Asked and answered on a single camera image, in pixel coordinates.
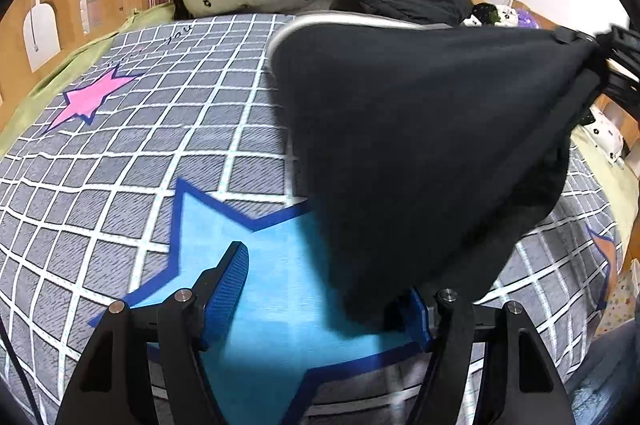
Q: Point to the purple plush toy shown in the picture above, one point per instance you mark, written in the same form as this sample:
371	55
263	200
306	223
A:
527	21

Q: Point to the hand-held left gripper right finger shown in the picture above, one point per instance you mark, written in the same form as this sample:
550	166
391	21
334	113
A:
417	315

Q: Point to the yellow star print mat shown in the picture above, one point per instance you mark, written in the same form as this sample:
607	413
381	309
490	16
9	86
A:
622	295

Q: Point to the crumpled white floral sheet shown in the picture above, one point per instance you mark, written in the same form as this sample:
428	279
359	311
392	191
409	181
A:
495	14

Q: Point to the black pants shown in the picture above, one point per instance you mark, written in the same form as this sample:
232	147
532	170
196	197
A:
425	155

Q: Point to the grey checked star blanket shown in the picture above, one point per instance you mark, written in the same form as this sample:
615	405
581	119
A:
150	155

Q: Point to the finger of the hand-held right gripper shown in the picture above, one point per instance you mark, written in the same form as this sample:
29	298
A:
575	37

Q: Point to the person's jeans leg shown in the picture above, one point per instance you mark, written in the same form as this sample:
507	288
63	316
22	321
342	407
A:
605	380

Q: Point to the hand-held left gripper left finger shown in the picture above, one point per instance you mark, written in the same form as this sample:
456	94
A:
225	290

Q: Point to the white floral pillow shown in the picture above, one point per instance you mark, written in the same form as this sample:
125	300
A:
602	135

